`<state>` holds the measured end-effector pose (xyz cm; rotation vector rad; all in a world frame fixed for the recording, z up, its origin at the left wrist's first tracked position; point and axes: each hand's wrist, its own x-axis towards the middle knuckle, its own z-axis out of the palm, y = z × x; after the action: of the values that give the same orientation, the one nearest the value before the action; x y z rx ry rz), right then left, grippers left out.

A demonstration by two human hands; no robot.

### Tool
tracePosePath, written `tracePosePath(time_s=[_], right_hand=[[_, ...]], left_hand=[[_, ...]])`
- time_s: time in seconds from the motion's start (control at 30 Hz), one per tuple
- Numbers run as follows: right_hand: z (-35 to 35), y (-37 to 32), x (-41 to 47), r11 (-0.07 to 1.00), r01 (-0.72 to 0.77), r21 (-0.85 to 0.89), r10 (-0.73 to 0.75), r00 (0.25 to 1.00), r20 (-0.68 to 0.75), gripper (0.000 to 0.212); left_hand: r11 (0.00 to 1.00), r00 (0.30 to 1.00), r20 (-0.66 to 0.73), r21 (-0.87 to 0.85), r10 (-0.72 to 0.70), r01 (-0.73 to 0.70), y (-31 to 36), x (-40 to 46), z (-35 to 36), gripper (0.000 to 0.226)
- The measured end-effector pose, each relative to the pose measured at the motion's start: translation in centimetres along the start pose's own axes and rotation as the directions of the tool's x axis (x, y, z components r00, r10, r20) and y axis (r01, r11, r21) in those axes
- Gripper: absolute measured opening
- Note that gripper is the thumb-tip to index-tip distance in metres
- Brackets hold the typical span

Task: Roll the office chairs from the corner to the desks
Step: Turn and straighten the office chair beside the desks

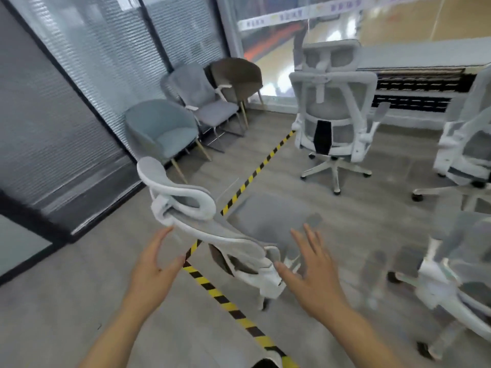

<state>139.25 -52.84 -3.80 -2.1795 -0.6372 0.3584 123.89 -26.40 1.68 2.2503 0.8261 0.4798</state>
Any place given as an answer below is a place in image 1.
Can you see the brown shell chair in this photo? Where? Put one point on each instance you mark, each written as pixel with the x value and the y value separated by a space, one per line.
pixel 238 76

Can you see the white perforated clog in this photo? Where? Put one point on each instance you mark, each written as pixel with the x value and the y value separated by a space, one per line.
pixel 274 358

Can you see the white printed window strip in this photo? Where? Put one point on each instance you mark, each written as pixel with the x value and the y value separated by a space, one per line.
pixel 291 13

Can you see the grey armchair with metal legs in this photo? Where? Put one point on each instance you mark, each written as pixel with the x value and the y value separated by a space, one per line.
pixel 192 84

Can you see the grey folding table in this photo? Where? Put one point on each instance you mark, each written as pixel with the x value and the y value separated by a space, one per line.
pixel 422 53

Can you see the person's right hand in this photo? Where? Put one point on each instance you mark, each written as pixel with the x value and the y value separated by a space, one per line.
pixel 318 287

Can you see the basketball hoop stand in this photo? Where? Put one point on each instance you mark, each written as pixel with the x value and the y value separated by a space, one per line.
pixel 300 38

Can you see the person's black trousers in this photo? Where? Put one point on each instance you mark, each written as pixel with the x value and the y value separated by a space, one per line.
pixel 262 364

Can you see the person's left hand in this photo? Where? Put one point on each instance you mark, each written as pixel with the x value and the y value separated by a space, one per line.
pixel 153 283

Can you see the black yellow floor tape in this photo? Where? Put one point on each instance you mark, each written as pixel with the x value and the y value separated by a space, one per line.
pixel 249 180
pixel 215 293

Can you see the blue grey tub chair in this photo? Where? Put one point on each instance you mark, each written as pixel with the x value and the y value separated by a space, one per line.
pixel 161 122

